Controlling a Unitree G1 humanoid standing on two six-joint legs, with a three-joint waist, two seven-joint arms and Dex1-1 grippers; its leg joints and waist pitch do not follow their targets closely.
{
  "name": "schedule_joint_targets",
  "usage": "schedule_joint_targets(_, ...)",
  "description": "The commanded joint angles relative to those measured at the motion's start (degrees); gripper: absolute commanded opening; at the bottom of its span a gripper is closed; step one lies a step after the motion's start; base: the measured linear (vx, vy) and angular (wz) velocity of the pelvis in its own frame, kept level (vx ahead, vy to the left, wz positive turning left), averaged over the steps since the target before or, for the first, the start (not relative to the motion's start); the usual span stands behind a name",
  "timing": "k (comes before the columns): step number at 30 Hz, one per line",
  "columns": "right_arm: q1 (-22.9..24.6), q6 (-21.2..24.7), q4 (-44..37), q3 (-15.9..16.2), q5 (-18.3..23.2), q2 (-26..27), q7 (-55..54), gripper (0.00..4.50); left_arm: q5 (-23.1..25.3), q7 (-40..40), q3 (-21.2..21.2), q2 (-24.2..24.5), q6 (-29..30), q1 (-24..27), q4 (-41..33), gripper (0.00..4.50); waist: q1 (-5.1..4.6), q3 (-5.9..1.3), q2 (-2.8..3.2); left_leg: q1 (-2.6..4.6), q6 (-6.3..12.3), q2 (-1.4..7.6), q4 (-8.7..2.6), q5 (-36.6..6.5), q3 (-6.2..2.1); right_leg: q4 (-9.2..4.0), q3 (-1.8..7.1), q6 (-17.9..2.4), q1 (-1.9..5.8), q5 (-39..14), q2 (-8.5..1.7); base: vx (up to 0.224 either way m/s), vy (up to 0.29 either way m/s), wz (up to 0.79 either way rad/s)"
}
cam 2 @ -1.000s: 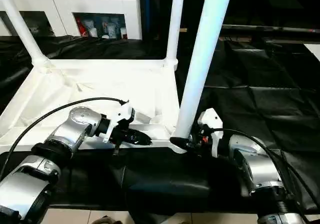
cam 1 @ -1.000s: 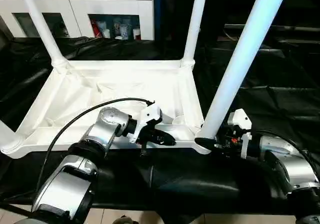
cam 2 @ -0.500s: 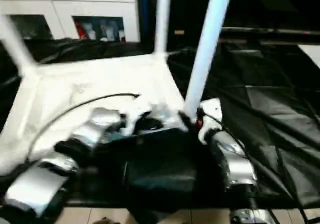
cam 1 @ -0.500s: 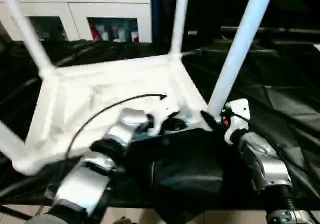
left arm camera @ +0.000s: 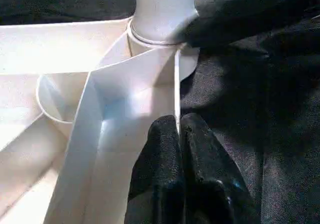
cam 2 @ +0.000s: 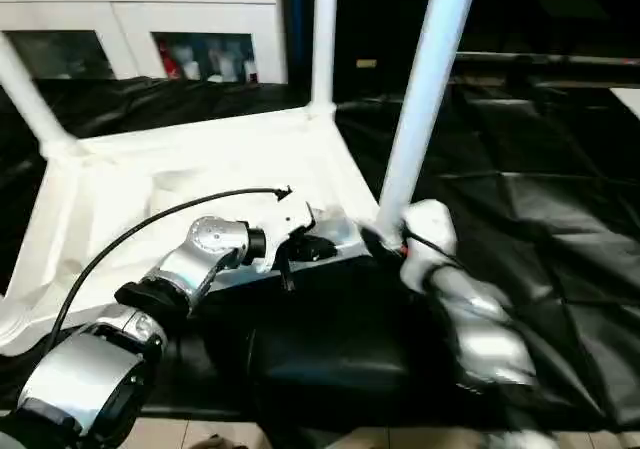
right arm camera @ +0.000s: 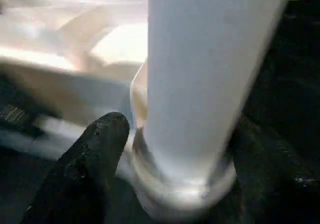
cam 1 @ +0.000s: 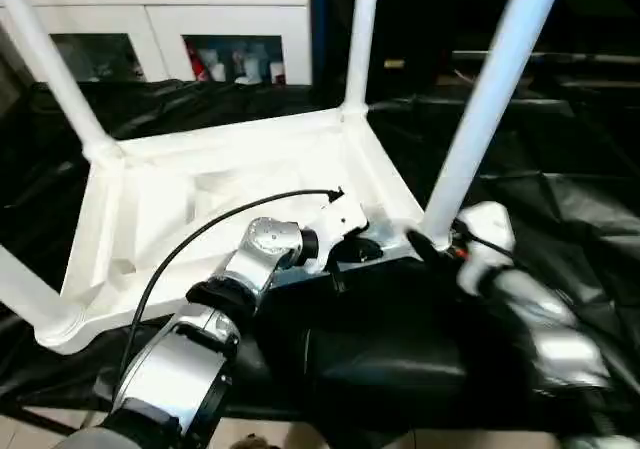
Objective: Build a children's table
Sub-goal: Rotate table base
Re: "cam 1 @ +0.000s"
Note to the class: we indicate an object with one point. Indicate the white plastic table top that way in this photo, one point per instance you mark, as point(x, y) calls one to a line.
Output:
point(150, 209)

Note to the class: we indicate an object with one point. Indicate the white cabinet with glass doors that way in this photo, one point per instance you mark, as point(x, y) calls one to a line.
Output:
point(225, 19)

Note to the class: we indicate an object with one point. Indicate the red item behind glass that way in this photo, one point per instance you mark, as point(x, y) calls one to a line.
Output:
point(197, 64)

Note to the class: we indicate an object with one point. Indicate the grey robot torso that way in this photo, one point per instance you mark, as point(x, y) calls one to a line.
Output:
point(100, 439)

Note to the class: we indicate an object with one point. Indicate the small brass fitting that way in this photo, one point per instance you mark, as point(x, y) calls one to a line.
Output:
point(393, 63)

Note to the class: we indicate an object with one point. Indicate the long black rod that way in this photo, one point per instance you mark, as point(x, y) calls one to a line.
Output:
point(550, 58)

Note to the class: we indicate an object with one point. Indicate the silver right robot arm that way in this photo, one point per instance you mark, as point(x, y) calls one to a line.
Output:
point(565, 349)

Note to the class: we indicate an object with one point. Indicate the white plastic table leg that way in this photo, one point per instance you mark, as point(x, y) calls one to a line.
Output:
point(50, 59)
point(360, 44)
point(25, 284)
point(485, 94)

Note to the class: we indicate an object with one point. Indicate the grey rounded robot foot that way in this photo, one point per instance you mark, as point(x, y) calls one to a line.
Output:
point(252, 441)

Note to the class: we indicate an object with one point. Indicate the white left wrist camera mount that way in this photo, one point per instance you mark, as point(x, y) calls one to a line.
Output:
point(340, 219)

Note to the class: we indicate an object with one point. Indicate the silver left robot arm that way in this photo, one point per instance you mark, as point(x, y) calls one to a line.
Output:
point(270, 239)

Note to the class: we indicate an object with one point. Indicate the black mat cover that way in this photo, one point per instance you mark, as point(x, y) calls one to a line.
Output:
point(400, 344)

